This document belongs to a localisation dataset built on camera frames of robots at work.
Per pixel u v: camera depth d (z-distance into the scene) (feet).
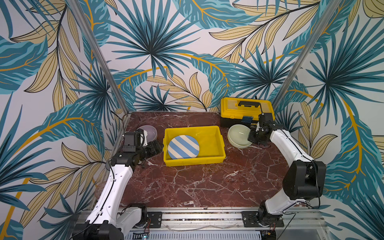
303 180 1.48
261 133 2.18
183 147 3.13
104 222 1.24
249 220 2.40
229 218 2.48
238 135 3.03
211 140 3.40
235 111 3.38
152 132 3.46
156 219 2.40
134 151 1.90
